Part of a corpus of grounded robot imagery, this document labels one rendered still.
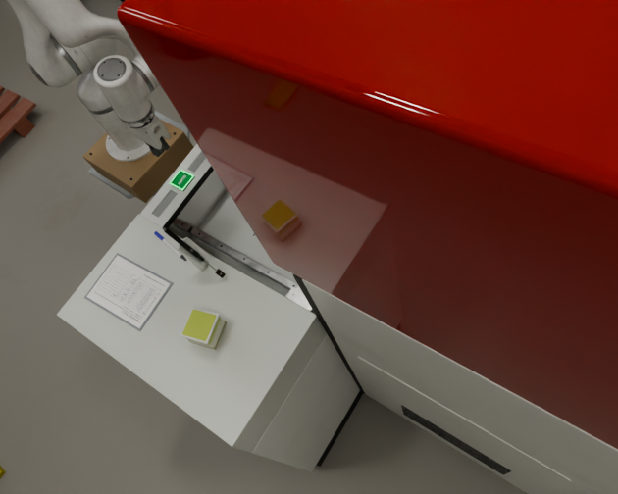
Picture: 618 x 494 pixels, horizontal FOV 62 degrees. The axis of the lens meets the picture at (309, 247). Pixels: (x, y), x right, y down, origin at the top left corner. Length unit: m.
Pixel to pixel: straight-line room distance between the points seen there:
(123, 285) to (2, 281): 1.73
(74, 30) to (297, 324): 0.79
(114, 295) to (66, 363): 1.28
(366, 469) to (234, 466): 0.52
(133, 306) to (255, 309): 0.33
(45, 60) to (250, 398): 0.98
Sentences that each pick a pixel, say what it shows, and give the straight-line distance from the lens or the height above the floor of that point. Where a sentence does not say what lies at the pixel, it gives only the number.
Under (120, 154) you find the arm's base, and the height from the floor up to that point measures 0.92.
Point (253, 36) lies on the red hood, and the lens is 0.48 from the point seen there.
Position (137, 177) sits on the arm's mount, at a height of 0.91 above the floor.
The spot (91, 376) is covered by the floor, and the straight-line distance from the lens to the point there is 2.63.
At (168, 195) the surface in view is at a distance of 1.57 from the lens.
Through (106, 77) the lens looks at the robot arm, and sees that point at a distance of 1.21.
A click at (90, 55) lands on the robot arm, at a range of 1.56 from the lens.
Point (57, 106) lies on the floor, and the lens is 3.72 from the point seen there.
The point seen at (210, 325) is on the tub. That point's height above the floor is 1.03.
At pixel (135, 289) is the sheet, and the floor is 0.97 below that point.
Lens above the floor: 2.12
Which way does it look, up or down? 61 degrees down
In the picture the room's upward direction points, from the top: 25 degrees counter-clockwise
